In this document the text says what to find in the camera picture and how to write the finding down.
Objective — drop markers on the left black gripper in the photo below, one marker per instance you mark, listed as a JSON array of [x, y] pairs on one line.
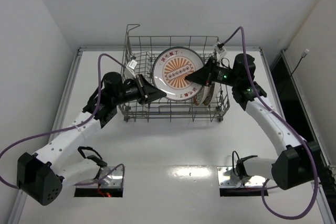
[[142, 89]]

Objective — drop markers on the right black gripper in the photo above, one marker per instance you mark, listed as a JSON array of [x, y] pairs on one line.
[[209, 73]]

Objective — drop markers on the floral plate brown rim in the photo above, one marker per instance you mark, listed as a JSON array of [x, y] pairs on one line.
[[201, 96], [212, 93]]

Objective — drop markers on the floral plate brown rim front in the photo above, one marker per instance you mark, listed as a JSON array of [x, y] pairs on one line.
[[201, 96]]

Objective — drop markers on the white plate red characters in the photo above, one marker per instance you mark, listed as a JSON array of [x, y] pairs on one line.
[[170, 69]]

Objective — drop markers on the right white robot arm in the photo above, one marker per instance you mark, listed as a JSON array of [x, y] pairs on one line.
[[295, 162]]

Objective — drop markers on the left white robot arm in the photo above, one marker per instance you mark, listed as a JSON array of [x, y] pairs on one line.
[[41, 175]]

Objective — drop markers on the grey wire dish rack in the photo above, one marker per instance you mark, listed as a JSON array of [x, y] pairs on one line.
[[144, 49]]

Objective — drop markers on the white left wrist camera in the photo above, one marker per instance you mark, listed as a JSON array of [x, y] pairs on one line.
[[129, 70]]

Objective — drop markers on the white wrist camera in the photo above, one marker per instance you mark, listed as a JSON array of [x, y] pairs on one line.
[[219, 51], [129, 70]]

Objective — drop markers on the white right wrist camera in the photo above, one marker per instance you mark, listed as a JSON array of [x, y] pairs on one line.
[[219, 51]]

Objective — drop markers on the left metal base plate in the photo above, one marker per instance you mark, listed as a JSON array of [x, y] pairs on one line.
[[109, 178]]

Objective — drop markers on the metal base plate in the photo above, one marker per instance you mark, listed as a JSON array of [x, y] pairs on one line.
[[109, 178], [228, 180]]

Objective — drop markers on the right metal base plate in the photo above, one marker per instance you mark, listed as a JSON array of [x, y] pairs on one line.
[[228, 180]]

